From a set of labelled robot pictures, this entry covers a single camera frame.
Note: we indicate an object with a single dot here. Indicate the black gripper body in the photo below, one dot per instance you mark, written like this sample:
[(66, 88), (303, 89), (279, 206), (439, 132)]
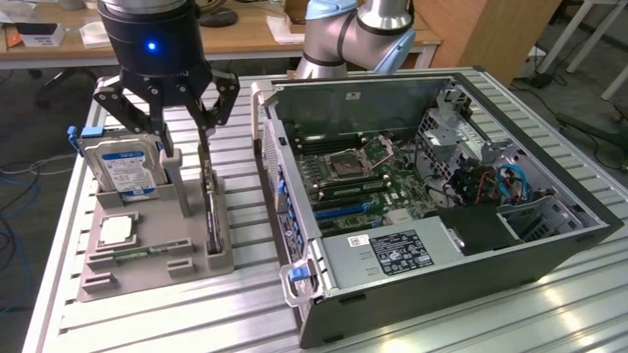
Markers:
[(157, 55)]

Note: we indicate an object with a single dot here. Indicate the graphics card with fan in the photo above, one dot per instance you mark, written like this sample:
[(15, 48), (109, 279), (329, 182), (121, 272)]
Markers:
[(213, 213)]

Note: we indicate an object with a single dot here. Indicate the hard disk with blue caddy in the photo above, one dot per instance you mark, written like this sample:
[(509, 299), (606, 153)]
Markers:
[(123, 165)]

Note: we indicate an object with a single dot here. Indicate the black lamp base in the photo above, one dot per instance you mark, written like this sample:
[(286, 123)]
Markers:
[(223, 18)]

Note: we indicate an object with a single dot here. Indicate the black office chair base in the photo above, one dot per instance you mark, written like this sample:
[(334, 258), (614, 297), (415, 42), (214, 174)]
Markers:
[(59, 79)]

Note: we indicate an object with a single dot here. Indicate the wooden desk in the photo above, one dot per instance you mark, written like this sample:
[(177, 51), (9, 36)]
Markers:
[(50, 51)]

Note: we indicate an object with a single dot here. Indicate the white booklet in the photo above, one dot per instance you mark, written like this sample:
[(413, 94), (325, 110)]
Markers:
[(285, 31)]

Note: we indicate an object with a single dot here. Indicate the black and white box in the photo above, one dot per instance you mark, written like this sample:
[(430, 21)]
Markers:
[(39, 35)]

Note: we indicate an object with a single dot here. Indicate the cardboard box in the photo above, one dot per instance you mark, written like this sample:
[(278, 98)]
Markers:
[(297, 11)]

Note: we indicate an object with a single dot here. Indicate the orange box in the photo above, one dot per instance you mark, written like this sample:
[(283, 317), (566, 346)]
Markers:
[(14, 38)]

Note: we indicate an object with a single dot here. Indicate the CPU socket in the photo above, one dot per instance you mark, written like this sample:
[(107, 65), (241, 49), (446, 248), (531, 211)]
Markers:
[(346, 163)]

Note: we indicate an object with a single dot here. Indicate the silver CPU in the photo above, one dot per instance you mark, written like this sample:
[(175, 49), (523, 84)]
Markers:
[(118, 229)]

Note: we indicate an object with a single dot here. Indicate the grey parts rack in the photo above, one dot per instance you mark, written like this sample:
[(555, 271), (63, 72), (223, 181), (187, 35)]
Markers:
[(162, 228)]

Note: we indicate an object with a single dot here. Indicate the metal socket cover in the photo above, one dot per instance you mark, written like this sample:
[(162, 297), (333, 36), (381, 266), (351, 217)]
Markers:
[(381, 150)]

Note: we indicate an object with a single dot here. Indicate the black RAM stick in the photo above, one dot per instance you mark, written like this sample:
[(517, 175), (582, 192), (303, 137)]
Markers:
[(354, 187)]

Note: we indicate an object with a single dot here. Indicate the green RAM stick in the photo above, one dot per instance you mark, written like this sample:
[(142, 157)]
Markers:
[(147, 250)]

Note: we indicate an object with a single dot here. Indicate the long blue expansion slot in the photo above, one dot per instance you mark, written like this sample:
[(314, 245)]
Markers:
[(343, 211)]

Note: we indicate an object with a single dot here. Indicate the green motherboard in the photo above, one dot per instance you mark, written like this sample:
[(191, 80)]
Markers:
[(398, 184)]

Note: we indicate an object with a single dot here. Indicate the metal drive cage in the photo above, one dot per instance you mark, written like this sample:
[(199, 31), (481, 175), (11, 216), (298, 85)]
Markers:
[(442, 154)]

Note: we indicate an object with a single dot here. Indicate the blue case latch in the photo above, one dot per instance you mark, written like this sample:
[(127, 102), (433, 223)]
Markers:
[(297, 274)]

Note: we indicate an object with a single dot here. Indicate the grey power supply unit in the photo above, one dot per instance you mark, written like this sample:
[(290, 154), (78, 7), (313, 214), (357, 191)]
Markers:
[(354, 264)]

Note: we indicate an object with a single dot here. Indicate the wooden cabinet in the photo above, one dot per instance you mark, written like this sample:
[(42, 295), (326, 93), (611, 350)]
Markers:
[(491, 36)]

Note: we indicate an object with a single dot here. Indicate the black plastic shroud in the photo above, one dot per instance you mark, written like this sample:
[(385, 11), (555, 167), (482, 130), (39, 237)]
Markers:
[(477, 228)]

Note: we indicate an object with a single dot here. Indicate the black open PC case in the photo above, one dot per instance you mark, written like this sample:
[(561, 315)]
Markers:
[(442, 294)]

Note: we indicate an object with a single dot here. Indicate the grey disk bay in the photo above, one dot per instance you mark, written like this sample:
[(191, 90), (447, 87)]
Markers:
[(535, 220)]

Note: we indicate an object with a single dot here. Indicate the black floor stand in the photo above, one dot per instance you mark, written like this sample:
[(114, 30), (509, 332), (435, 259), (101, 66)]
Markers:
[(594, 127)]

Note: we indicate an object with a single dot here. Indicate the white table frame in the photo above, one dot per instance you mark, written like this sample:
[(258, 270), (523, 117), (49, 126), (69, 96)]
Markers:
[(565, 36)]

